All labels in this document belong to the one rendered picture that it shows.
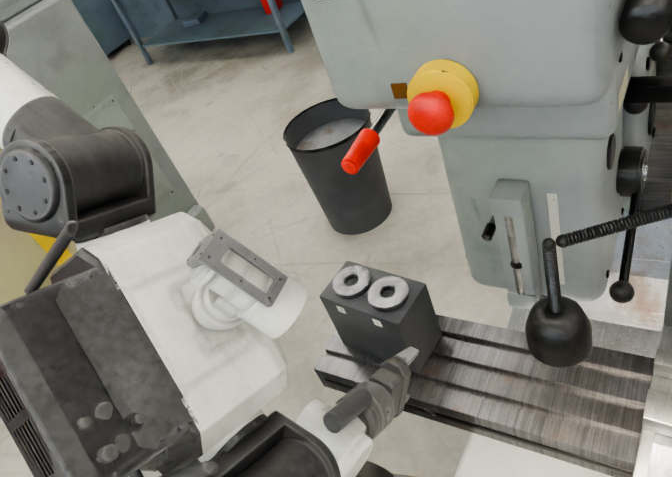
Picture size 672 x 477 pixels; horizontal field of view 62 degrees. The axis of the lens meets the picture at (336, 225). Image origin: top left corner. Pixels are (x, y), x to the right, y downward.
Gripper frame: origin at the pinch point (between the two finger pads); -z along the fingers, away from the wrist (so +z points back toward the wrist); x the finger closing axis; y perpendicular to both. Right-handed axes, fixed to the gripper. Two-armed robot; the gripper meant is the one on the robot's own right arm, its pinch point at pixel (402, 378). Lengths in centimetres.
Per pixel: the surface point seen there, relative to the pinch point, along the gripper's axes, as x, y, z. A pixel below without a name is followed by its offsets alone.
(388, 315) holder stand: 7.9, 8.8, -6.9
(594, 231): 47, -30, 31
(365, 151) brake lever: 51, -8, 41
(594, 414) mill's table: -0.4, -32.6, -18.1
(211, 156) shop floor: -42, 281, -212
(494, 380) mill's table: -3.2, -12.8, -18.9
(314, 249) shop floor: -55, 130, -151
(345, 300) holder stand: 6.5, 20.2, -7.8
